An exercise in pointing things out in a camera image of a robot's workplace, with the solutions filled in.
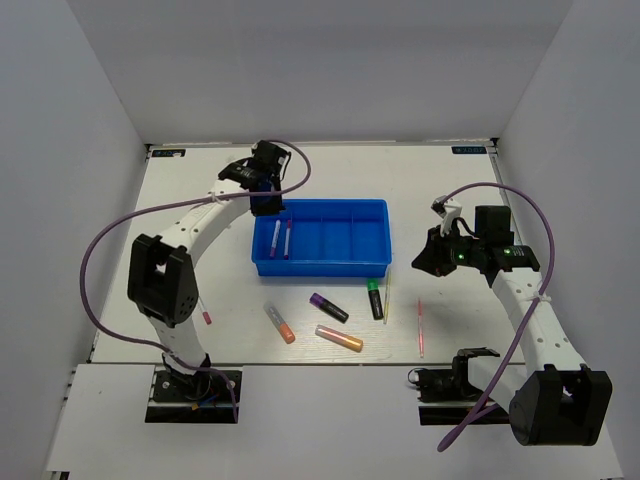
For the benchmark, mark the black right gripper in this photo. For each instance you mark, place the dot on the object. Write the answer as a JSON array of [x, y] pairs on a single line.
[[432, 258]]

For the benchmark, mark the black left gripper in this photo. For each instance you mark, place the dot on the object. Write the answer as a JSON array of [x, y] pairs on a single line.
[[275, 207]]

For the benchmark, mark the pink capped white marker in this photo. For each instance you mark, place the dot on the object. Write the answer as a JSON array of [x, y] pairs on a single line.
[[275, 239]]

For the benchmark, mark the thin yellow highlighter pen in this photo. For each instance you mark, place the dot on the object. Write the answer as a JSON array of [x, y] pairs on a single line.
[[386, 304]]

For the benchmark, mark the magenta capped white marker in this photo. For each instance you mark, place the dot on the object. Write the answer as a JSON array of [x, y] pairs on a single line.
[[286, 252]]

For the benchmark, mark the green black highlighter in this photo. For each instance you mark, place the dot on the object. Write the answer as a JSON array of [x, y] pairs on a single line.
[[375, 299]]

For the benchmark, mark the thin pink highlighter pen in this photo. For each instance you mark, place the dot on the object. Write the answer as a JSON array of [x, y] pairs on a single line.
[[420, 329]]

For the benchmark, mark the purple black highlighter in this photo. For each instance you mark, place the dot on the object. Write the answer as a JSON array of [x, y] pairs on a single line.
[[328, 308]]

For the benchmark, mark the orange grey highlighter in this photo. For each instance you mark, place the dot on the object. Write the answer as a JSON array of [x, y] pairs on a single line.
[[280, 324]]

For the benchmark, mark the yellow orange highlighter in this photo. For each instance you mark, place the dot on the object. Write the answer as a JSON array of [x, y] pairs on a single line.
[[339, 338]]

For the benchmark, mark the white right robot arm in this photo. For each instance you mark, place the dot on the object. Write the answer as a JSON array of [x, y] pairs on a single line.
[[555, 399]]

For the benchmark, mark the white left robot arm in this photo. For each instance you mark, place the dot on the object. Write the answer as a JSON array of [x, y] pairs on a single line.
[[162, 281]]

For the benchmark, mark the blue plastic divided tray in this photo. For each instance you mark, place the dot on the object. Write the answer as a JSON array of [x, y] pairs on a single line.
[[329, 238]]

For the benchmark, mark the right corner label sticker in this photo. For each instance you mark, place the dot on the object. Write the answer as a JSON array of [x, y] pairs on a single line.
[[468, 150]]

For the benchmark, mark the corner label sticker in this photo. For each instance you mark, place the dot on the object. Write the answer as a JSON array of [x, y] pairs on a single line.
[[468, 150], [168, 153]]

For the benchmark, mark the left corner label sticker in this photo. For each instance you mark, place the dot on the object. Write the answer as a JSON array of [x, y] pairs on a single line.
[[168, 153]]

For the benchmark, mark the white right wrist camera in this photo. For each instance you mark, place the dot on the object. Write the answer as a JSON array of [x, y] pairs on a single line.
[[448, 210]]

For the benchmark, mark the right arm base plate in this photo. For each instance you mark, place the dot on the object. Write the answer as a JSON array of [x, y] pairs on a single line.
[[443, 399]]

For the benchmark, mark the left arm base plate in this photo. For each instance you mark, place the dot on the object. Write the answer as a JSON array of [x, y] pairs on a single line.
[[169, 402]]

